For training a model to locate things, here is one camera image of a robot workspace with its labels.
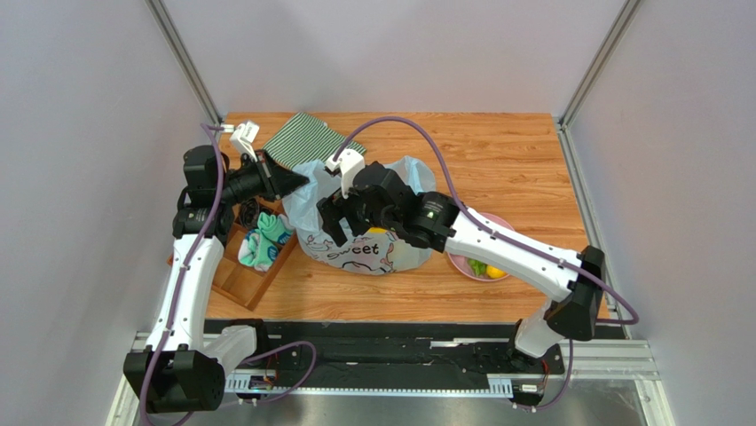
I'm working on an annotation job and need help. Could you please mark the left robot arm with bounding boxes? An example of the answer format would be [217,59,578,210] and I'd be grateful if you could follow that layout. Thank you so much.
[123,146,309,418]

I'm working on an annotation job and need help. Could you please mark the teal white socks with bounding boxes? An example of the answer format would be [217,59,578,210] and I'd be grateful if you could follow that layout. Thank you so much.
[237,212,294,272]

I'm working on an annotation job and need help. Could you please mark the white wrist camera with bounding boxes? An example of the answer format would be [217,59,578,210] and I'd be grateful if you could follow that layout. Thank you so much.
[326,148,365,199]
[230,121,260,162]

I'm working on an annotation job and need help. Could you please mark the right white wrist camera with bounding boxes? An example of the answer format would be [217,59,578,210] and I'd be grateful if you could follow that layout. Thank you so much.
[326,148,365,199]

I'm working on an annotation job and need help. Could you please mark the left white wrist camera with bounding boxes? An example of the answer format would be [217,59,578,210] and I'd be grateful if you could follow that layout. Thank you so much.
[230,121,260,162]

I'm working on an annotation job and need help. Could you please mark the green striped cloth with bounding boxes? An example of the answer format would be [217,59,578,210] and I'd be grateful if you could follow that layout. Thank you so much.
[263,112,346,169]

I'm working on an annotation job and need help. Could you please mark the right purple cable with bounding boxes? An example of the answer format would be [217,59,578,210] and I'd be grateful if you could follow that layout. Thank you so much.
[331,116,641,326]

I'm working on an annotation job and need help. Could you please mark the yellow mango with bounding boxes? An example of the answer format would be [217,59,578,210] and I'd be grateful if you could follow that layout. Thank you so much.
[485,265,508,280]

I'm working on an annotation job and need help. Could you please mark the wooden compartment tray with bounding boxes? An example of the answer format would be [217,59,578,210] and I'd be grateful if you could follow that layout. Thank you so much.
[167,197,299,312]

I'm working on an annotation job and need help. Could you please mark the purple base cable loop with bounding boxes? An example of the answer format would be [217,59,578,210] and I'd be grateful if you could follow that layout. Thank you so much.
[239,342,319,406]

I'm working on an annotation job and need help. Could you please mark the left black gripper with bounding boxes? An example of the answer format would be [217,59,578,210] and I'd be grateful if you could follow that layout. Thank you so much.
[217,150,308,208]

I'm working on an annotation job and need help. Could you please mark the black coiled cable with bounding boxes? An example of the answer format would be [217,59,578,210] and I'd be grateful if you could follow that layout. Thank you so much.
[237,197,262,229]

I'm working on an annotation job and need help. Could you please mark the green grapes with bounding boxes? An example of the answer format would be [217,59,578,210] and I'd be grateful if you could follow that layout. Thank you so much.
[467,258,487,277]

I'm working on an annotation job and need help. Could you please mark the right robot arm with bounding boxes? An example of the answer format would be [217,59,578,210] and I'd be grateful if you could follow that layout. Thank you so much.
[317,160,604,359]

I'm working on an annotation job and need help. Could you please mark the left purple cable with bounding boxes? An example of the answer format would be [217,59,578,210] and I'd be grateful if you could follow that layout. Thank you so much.
[137,122,236,426]

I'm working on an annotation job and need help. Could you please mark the pink plate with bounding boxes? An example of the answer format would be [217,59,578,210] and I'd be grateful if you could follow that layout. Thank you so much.
[446,212,516,283]

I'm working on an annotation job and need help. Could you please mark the light blue plastic bag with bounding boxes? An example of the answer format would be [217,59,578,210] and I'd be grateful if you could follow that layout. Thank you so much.
[283,160,431,275]

